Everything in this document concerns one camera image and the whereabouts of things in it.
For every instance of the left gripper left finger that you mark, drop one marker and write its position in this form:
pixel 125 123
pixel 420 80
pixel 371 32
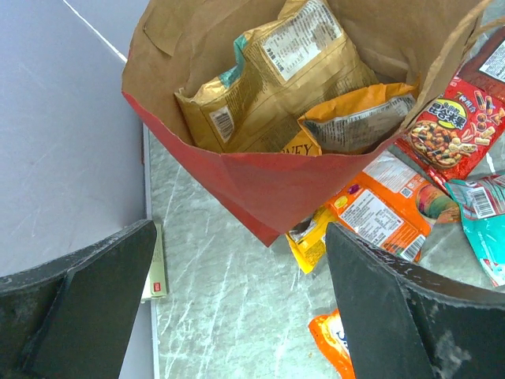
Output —
pixel 72 317

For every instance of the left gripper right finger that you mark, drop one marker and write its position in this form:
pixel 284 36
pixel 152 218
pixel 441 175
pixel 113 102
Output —
pixel 405 321

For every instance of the orange Kettle chips bag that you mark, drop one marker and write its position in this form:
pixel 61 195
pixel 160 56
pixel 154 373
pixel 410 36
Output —
pixel 353 123

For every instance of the gold chips bag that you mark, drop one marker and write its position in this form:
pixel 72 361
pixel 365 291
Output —
pixel 283 69

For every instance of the orange Fox's candy bag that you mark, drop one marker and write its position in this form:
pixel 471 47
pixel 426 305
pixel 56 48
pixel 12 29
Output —
pixel 329 335

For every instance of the orange snack bag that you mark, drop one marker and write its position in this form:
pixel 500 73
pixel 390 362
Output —
pixel 393 207

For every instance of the teal snack bag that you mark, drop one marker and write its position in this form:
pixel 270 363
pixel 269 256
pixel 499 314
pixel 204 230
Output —
pixel 481 204

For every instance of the red nut mix snack bag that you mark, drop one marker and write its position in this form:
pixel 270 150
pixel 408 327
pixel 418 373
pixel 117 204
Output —
pixel 453 134

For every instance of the red paper bag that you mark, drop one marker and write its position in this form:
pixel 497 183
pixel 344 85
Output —
pixel 184 44

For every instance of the small white box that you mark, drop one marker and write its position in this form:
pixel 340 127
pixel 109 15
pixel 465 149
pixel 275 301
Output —
pixel 156 285

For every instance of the small yellow snack packet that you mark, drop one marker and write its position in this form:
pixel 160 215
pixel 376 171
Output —
pixel 307 239

